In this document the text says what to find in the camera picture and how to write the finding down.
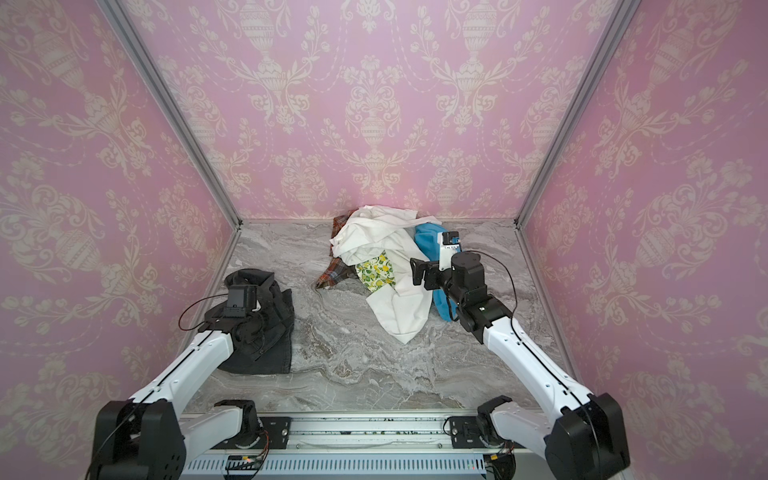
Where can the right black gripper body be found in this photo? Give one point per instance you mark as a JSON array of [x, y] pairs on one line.
[[429, 276]]

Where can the dark grey denim cloth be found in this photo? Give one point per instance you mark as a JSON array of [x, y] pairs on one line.
[[259, 316]]

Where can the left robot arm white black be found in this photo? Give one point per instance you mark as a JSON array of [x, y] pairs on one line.
[[144, 437]]

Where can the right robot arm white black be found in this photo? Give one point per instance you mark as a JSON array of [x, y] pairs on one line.
[[579, 434]]

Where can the teal blue cloth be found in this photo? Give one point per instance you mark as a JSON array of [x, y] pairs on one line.
[[429, 238]]

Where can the yellow lemon print cloth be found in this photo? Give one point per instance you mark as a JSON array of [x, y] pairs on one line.
[[376, 272]]

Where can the white cloth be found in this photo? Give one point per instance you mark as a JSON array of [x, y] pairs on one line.
[[378, 242]]

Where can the red plaid cloth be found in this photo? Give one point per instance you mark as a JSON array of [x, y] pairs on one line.
[[337, 271]]

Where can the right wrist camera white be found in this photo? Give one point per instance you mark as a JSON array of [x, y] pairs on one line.
[[449, 245]]

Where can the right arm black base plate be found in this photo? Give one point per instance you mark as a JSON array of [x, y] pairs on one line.
[[475, 432]]

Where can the aluminium front rail frame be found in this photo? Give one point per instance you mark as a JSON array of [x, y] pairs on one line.
[[391, 440]]

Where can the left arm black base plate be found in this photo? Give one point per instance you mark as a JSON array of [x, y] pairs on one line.
[[270, 432]]

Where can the small electronics board with wires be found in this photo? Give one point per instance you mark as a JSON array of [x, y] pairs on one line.
[[243, 467]]

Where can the right corner aluminium post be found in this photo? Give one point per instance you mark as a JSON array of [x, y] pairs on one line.
[[616, 27]]

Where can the corner aluminium post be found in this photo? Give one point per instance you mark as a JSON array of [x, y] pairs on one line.
[[616, 27], [117, 17]]

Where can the left corner aluminium post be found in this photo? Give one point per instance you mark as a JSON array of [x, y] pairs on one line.
[[117, 17]]

